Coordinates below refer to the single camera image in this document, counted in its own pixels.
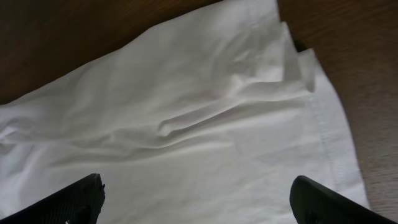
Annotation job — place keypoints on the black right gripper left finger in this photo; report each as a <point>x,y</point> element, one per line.
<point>78,203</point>

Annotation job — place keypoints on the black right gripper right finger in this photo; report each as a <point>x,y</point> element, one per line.
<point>313,203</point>

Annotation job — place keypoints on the white graphic t-shirt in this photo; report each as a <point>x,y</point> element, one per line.
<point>205,118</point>

